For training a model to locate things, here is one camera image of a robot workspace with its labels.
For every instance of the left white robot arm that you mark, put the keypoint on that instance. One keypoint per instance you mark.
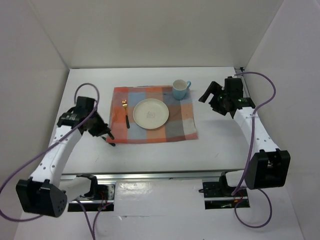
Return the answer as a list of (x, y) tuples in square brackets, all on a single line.
[(40, 193)]

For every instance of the light blue mug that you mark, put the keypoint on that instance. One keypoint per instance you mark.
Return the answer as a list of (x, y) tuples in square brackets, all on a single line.
[(180, 88)]

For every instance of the cream ceramic plate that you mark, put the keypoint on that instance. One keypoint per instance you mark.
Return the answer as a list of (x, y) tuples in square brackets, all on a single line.
[(150, 114)]

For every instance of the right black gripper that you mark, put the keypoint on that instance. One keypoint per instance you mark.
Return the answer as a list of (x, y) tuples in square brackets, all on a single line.
[(215, 89)]

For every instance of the orange blue checkered cloth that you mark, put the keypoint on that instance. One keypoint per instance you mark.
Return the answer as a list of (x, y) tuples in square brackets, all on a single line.
[(180, 125)]

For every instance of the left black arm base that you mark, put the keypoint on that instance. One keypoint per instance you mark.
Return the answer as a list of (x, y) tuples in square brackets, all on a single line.
[(102, 201)]

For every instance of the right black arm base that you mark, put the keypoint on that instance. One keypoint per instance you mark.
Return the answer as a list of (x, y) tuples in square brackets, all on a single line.
[(217, 197)]

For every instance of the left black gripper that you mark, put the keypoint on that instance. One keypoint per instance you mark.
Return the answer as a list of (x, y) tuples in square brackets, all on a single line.
[(102, 129)]

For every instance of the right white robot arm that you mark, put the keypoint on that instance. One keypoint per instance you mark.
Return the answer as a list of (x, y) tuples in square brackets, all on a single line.
[(266, 165)]

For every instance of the aluminium front rail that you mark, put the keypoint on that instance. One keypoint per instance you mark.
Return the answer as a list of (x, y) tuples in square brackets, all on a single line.
[(160, 175)]

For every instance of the gold fork green handle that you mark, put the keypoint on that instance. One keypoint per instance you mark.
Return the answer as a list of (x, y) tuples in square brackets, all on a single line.
[(125, 106)]

